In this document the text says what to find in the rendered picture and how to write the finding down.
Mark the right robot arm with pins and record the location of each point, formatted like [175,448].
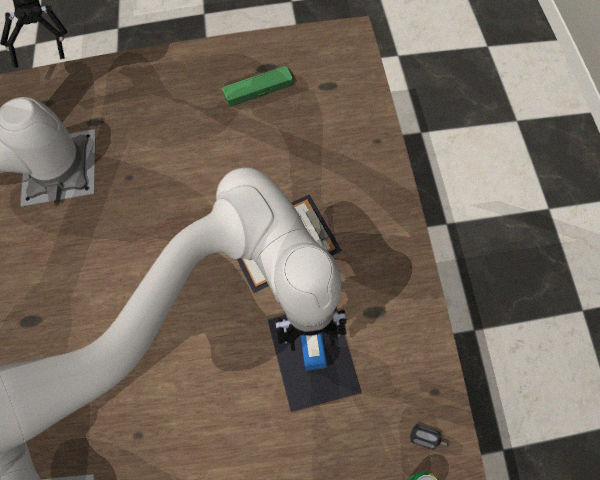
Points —
[254,220]

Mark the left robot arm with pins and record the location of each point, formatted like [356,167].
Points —
[34,141]

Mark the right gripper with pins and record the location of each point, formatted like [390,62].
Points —
[290,335]

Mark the green drink can with yellow stripe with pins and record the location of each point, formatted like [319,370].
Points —
[423,476]

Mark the clipboard with paper form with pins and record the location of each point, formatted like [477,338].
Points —
[317,228]

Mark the dark grey flat mat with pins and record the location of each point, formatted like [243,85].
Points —
[303,389]

